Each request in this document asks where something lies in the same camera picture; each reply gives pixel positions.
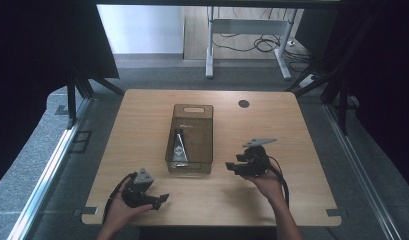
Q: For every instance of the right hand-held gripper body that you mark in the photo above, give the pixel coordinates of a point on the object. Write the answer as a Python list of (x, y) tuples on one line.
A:
[(256, 158)]

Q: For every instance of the person's right hand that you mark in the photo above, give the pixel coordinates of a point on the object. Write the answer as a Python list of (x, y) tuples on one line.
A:
[(267, 186)]

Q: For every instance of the dark round table grommet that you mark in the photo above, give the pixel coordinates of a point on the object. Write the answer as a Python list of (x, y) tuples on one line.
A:
[(244, 103)]

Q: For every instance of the metal utensil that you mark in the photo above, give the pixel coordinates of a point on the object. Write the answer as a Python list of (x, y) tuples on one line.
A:
[(180, 150)]

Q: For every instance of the white desk frame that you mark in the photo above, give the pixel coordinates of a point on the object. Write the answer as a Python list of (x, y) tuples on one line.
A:
[(248, 26)]

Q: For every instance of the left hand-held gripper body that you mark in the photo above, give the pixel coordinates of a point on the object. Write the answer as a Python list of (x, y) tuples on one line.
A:
[(138, 188)]

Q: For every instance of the black curtain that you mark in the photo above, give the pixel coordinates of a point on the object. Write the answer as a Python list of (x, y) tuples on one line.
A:
[(382, 66), (42, 66)]

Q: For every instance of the brown transparent plastic basket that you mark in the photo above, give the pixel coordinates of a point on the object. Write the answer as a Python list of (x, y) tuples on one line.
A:
[(192, 140)]

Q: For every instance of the person's left hand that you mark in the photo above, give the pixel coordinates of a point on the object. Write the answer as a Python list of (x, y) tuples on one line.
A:
[(120, 211)]

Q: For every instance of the aluminium floor rail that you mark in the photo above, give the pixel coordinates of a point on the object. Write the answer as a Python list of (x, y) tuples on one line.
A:
[(358, 166), (45, 176)]

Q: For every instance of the black metal stand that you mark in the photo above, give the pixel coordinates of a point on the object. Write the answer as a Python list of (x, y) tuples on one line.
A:
[(75, 93), (340, 96)]

